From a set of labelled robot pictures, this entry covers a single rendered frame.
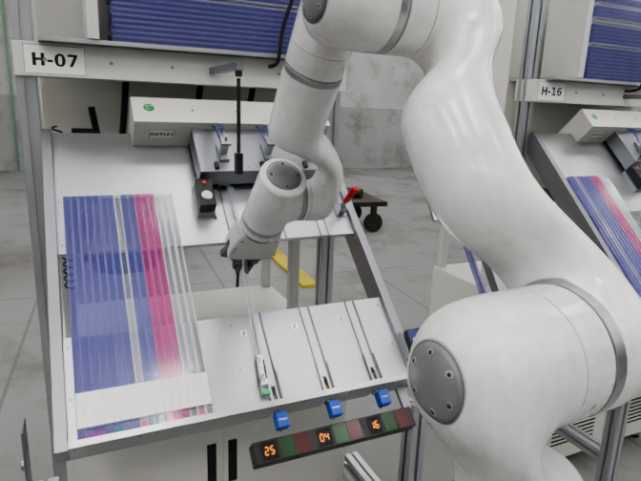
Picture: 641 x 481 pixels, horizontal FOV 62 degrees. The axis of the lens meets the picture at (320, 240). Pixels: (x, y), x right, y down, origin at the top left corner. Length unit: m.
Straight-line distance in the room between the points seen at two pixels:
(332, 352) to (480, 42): 0.73
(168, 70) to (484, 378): 1.09
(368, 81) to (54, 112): 10.81
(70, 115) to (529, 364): 1.27
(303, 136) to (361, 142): 11.18
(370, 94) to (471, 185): 11.59
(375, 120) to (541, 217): 11.64
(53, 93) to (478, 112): 1.15
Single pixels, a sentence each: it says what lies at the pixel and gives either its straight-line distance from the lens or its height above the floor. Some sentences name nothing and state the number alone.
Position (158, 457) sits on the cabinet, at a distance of 1.42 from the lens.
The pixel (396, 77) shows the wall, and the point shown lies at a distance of 12.37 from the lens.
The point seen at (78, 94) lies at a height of 1.28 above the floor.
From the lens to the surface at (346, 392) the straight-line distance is 1.10.
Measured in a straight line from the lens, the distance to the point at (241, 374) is 1.07.
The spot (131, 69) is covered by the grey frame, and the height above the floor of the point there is 1.34.
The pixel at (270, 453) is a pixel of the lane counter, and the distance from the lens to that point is 1.05.
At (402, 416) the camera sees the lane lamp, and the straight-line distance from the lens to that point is 1.16.
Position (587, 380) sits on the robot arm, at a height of 1.07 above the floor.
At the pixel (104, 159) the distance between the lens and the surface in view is 1.32.
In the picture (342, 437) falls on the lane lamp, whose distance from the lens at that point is 1.09.
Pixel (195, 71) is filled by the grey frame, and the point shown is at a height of 1.34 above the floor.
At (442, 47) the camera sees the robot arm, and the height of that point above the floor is 1.33.
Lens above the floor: 1.27
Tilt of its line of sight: 14 degrees down
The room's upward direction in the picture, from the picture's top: 2 degrees clockwise
